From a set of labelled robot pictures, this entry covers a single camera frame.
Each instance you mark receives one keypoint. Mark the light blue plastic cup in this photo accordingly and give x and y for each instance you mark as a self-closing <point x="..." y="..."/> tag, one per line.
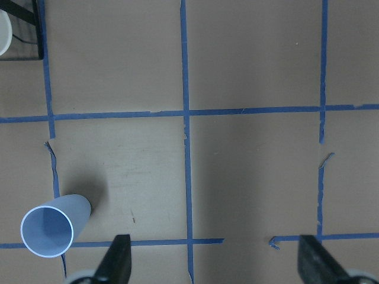
<point x="50" y="229"/>

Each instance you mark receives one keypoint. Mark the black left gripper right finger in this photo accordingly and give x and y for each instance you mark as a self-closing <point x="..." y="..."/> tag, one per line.
<point x="316" y="265"/>

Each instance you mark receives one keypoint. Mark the white mug with smiley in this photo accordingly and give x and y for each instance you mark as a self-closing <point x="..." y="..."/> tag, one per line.
<point x="6" y="32"/>

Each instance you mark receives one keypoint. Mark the black wire mug rack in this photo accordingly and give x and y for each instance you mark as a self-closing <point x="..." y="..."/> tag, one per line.
<point x="27" y="36"/>

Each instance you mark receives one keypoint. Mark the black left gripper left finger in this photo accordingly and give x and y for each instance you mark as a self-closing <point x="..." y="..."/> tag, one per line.
<point x="116" y="264"/>

